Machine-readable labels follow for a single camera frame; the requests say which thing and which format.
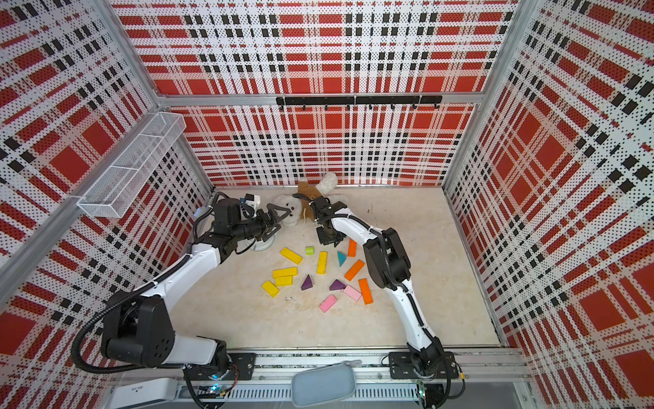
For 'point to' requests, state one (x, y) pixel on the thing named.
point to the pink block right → (352, 293)
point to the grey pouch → (324, 383)
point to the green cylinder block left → (310, 250)
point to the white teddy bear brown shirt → (301, 210)
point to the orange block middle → (352, 273)
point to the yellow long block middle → (285, 272)
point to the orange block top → (352, 249)
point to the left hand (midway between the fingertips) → (290, 217)
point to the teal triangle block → (341, 258)
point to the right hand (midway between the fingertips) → (335, 238)
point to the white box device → (141, 392)
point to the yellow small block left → (270, 288)
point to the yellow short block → (286, 280)
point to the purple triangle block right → (336, 285)
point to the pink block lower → (328, 303)
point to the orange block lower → (366, 294)
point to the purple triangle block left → (306, 284)
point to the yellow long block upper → (291, 256)
